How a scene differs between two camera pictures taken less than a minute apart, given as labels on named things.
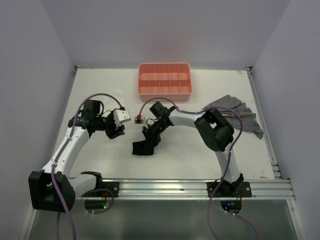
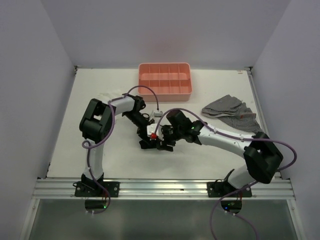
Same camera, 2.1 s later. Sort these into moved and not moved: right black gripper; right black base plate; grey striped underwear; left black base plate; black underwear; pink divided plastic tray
Moved: right black gripper; black underwear
Not moved: left black base plate; grey striped underwear; right black base plate; pink divided plastic tray
